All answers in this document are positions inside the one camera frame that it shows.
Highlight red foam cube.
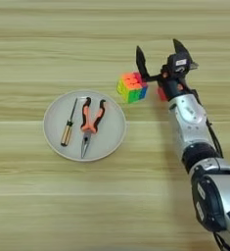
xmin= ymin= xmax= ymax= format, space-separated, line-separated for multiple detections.
xmin=157 ymin=85 xmax=169 ymax=102

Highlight multicoloured puzzle cube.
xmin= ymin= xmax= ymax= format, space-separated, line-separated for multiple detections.
xmin=116 ymin=71 xmax=149 ymax=105

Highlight round grey plate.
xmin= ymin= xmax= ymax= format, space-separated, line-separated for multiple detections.
xmin=42 ymin=90 xmax=127 ymax=164

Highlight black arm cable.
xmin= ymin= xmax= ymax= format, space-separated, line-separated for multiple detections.
xmin=184 ymin=86 xmax=225 ymax=159

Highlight orange and black needle-nose pliers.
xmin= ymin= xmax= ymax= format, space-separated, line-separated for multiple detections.
xmin=79 ymin=96 xmax=107 ymax=160

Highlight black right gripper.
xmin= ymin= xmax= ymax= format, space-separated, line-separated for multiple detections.
xmin=135 ymin=38 xmax=200 ymax=102

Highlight screwdriver with amber handle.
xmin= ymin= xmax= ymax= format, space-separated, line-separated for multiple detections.
xmin=60 ymin=98 xmax=79 ymax=148

